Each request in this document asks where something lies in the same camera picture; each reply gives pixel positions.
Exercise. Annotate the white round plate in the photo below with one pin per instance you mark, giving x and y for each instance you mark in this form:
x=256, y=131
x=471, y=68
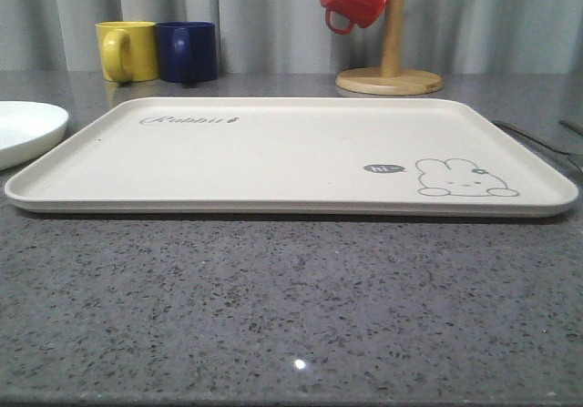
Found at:
x=29, y=129

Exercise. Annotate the silver metal fork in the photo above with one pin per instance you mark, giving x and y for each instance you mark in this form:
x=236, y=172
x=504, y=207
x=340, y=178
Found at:
x=574, y=158

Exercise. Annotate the cream rabbit serving tray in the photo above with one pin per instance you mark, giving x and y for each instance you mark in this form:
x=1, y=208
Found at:
x=389, y=156

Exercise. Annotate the wooden mug tree stand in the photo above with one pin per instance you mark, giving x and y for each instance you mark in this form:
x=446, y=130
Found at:
x=389, y=78

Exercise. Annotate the grey curtain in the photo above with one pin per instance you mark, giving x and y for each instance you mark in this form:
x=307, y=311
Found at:
x=290, y=36

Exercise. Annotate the dark blue mug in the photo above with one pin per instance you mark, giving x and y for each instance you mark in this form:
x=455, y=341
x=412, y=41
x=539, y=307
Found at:
x=187, y=51

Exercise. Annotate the yellow mug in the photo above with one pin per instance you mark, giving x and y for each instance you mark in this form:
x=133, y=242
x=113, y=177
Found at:
x=127, y=51

